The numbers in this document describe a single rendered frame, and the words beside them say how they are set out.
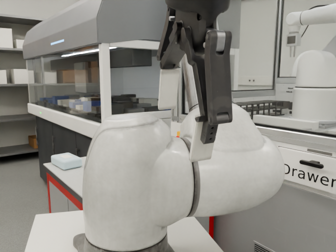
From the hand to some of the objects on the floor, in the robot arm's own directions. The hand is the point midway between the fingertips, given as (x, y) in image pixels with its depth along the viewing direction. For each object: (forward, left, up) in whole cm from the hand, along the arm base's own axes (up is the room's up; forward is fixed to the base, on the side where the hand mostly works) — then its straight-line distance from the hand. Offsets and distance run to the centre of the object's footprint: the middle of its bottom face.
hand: (182, 124), depth 43 cm
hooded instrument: (+51, +233, -110) cm, 262 cm away
